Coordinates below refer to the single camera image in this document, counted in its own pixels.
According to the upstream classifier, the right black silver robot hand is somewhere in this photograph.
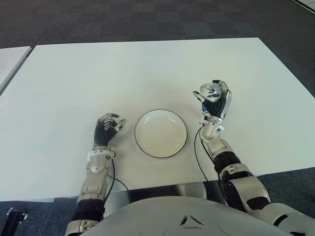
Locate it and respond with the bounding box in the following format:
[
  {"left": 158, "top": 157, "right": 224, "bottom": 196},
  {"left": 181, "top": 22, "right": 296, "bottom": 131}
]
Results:
[{"left": 192, "top": 79, "right": 233, "bottom": 123}]

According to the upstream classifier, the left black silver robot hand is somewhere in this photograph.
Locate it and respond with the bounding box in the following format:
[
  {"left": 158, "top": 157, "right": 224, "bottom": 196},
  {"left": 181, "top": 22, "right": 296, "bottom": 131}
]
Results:
[{"left": 93, "top": 112, "right": 126, "bottom": 148}]

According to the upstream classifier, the clear water bottle blue cap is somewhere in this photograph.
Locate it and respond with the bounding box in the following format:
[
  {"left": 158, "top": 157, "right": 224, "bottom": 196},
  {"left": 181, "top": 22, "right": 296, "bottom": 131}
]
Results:
[{"left": 198, "top": 82, "right": 222, "bottom": 116}]

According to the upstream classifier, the white plate with black rim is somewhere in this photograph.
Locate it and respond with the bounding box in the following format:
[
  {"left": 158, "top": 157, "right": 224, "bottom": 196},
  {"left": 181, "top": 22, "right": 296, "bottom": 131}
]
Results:
[{"left": 134, "top": 109, "right": 189, "bottom": 158}]

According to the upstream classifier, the white robot hip joint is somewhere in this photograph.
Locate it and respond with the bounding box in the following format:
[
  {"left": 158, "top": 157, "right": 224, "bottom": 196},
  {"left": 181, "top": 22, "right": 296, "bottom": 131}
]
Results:
[{"left": 172, "top": 183, "right": 209, "bottom": 200}]

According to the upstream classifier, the grey robot torso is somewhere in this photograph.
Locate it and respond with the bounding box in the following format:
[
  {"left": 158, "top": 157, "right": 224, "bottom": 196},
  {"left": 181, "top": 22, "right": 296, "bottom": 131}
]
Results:
[{"left": 98, "top": 195, "right": 293, "bottom": 236}]

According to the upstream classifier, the white side table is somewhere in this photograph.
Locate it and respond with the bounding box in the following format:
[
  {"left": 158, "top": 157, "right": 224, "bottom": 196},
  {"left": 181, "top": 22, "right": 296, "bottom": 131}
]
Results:
[{"left": 0, "top": 46, "right": 32, "bottom": 95}]

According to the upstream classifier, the black caster foot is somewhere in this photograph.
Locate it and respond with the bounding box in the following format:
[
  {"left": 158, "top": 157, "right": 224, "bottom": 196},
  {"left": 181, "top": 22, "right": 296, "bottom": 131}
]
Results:
[{"left": 6, "top": 207, "right": 28, "bottom": 231}]

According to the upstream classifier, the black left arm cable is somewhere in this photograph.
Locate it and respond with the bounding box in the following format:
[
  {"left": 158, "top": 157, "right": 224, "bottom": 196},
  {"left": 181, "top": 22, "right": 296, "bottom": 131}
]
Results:
[{"left": 103, "top": 154, "right": 131, "bottom": 217}]

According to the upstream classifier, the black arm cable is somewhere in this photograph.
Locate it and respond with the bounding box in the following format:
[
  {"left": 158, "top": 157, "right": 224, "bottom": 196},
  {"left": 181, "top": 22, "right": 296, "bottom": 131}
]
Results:
[
  {"left": 194, "top": 124, "right": 210, "bottom": 182},
  {"left": 103, "top": 154, "right": 131, "bottom": 217}
]

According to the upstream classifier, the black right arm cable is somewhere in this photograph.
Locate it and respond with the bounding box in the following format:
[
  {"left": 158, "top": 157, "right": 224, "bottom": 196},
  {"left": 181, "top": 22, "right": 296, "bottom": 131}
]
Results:
[{"left": 194, "top": 124, "right": 210, "bottom": 182}]

